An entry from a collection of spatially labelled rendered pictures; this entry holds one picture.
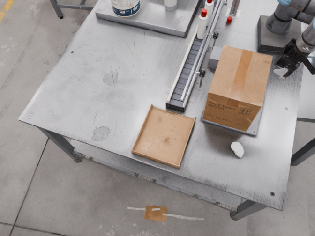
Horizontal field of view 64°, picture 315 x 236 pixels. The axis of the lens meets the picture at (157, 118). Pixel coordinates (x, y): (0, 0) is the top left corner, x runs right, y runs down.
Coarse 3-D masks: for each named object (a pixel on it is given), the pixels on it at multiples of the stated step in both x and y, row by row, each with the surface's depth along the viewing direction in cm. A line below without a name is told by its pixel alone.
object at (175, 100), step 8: (216, 0) 178; (208, 32) 165; (200, 40) 162; (192, 48) 159; (192, 56) 156; (200, 56) 156; (184, 64) 154; (192, 64) 154; (184, 72) 151; (184, 80) 148; (176, 88) 146; (184, 88) 146; (176, 96) 144; (184, 96) 143; (176, 104) 141
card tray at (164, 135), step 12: (156, 108) 146; (144, 120) 139; (156, 120) 142; (168, 120) 142; (180, 120) 142; (192, 120) 141; (144, 132) 140; (156, 132) 139; (168, 132) 139; (180, 132) 138; (144, 144) 136; (156, 144) 136; (168, 144) 136; (180, 144) 135; (144, 156) 133; (156, 156) 133; (168, 156) 132; (180, 156) 132
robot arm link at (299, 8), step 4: (280, 0) 94; (284, 0) 93; (288, 0) 93; (292, 0) 92; (296, 0) 91; (300, 0) 91; (304, 0) 90; (308, 0) 90; (284, 4) 95; (288, 4) 94; (292, 4) 93; (296, 4) 92; (300, 4) 91; (304, 4) 91; (308, 4) 90; (296, 8) 94; (300, 8) 92; (304, 8) 92
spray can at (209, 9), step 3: (207, 0) 152; (210, 0) 151; (207, 3) 153; (210, 3) 153; (213, 3) 154; (207, 6) 154; (210, 6) 154; (207, 9) 156; (210, 9) 156; (207, 12) 158; (210, 12) 158; (210, 15) 160; (210, 18) 163; (207, 21) 164; (207, 24) 166
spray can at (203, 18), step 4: (204, 8) 146; (204, 12) 145; (200, 16) 149; (204, 16) 147; (200, 20) 149; (204, 20) 148; (200, 24) 152; (204, 24) 151; (200, 28) 154; (204, 28) 154; (200, 32) 157; (204, 32) 158; (200, 36) 160
